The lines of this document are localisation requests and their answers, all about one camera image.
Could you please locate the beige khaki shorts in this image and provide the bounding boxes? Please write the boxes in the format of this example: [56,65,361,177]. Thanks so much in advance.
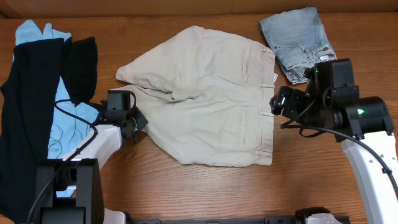
[116,26,275,167]

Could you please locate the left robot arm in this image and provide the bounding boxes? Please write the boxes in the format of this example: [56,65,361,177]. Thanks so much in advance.
[26,90,148,224]

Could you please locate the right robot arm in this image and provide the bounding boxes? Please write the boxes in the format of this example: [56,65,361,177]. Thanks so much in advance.
[270,59,397,223]

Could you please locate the light blue shirt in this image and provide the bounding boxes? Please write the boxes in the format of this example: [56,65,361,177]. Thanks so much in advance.
[12,19,100,198]

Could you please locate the folded light blue jeans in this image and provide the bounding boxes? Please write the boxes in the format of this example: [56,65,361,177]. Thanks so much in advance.
[259,7,337,85]

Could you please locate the black garment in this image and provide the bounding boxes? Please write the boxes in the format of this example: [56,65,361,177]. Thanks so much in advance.
[1,37,98,223]

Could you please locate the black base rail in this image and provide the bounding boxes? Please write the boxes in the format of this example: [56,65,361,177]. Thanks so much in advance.
[126,215,295,224]

